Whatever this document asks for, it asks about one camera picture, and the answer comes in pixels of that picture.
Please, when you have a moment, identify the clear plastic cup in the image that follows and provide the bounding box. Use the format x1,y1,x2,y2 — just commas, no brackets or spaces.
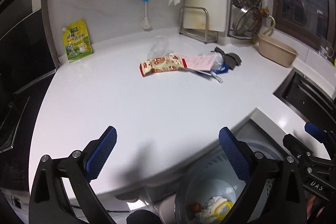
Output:
147,36,170,60

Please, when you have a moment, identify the red patterned snack bag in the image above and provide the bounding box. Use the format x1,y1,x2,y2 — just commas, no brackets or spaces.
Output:
139,55,187,77

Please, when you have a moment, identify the blue white bottle brush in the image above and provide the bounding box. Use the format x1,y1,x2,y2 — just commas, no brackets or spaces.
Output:
141,0,152,31

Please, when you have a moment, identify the steel cutting board rack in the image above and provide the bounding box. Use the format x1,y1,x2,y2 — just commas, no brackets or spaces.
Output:
178,6,219,44

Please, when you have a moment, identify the clear plastic bag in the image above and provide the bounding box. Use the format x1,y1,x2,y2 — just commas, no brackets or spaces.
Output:
199,51,228,75

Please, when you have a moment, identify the dark grey cloth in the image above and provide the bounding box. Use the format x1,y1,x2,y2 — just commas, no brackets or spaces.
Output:
214,47,242,70

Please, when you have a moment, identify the beige plastic basin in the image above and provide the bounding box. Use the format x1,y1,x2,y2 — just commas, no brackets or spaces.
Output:
258,34,298,68

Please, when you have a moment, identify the dark framed window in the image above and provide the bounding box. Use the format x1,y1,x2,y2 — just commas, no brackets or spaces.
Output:
273,0,335,50

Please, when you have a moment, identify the pink paper receipt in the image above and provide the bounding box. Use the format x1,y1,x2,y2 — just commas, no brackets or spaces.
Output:
179,54,217,71

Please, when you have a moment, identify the yellow green seasoning pouch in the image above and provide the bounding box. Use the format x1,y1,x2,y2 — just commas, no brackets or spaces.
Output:
62,19,93,63

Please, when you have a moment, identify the grey perforated trash bin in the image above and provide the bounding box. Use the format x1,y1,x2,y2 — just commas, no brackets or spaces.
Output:
175,139,284,223

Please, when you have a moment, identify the yellow green hose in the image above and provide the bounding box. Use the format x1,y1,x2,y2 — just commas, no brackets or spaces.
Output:
262,13,276,36

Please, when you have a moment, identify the black kitchen sink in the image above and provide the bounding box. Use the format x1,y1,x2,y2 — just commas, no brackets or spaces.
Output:
273,68,335,132

